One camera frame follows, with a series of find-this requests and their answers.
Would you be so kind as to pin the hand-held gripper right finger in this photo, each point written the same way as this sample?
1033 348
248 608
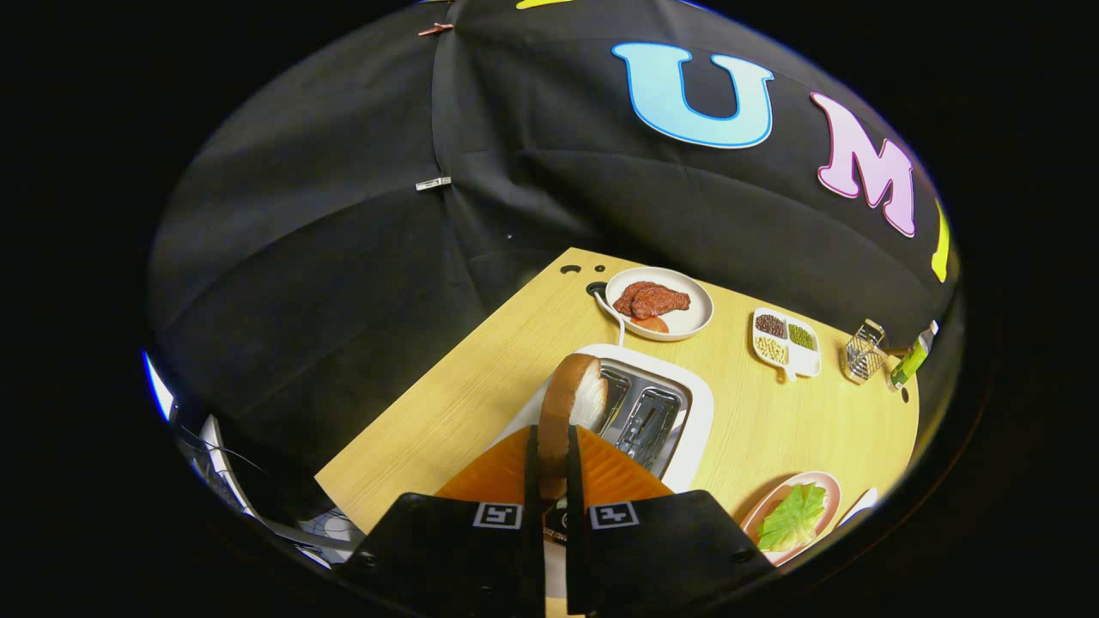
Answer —
661 558

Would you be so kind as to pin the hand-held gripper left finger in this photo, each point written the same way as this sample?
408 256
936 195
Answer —
446 558

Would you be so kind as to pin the green lettuce leaf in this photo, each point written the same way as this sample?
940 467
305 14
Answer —
790 515

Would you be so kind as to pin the plain bread slice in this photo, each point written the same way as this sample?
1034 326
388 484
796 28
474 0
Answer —
558 412

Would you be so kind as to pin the white toaster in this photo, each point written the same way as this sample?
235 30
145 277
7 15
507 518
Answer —
697 403

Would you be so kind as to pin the pink round plate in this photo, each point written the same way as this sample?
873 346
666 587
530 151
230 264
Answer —
828 489

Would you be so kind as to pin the white square plate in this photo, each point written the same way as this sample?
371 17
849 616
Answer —
859 506

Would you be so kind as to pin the orange food piece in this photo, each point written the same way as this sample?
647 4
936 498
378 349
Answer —
651 324

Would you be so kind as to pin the white divided bean dish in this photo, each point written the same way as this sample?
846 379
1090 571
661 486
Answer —
803 359

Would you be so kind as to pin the round white plate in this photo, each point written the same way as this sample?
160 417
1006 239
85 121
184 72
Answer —
697 311

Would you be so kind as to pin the red-brown meat piece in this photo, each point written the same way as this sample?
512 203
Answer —
652 300

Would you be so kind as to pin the green label plastic bottle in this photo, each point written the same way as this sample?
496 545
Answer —
910 360

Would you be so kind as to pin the black backdrop cloth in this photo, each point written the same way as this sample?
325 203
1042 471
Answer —
343 215

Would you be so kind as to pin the silver clip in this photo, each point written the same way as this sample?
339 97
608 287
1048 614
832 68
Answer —
433 184

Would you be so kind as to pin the red clothes clip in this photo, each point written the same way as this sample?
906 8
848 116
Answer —
435 29

